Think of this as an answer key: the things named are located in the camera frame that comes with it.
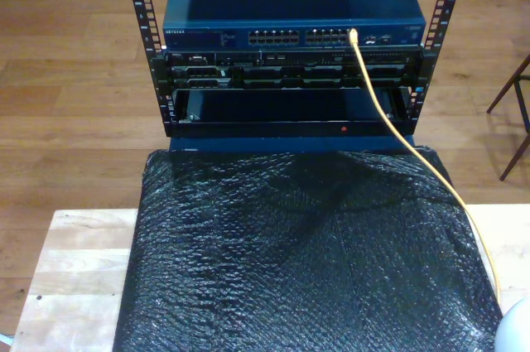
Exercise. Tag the blue rack base board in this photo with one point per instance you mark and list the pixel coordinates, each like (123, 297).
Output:
(290, 143)

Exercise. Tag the black rack server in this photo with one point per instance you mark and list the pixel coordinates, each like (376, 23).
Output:
(290, 70)

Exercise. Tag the black perforated rack post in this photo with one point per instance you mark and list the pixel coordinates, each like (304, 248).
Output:
(441, 16)
(143, 16)

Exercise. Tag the dark wooden chair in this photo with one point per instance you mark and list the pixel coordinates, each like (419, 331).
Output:
(509, 84)

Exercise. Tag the black bubble mat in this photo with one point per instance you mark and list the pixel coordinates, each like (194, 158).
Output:
(290, 265)

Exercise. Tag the black rack tray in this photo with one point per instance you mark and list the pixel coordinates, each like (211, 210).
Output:
(290, 122)

